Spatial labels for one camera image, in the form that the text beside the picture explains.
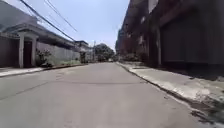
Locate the narrow concrete pavement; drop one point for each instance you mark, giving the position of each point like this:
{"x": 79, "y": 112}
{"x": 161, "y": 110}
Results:
{"x": 16, "y": 71}

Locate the distant buildings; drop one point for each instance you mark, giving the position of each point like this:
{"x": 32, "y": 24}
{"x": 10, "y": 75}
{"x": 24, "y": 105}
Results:
{"x": 83, "y": 50}

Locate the tall dark brick building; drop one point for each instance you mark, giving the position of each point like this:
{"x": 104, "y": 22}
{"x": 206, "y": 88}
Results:
{"x": 180, "y": 30}

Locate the grey concrete road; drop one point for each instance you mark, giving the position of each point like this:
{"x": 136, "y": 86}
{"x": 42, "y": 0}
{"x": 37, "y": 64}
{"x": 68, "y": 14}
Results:
{"x": 93, "y": 96}

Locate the building with pale pillars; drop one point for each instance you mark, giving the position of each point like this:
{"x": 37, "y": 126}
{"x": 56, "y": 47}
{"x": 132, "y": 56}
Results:
{"x": 20, "y": 33}

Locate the small green bush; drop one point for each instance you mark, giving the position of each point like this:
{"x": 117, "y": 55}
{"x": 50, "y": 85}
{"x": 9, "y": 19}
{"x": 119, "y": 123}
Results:
{"x": 43, "y": 57}

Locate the white car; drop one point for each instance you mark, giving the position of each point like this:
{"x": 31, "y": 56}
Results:
{"x": 110, "y": 60}

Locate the grey boundary wall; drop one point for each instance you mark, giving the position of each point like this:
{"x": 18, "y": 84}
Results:
{"x": 60, "y": 53}

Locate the raised concrete pavement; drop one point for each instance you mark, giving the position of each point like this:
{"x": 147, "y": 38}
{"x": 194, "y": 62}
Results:
{"x": 180, "y": 83}

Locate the round dark tree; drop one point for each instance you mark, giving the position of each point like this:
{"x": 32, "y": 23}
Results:
{"x": 103, "y": 51}

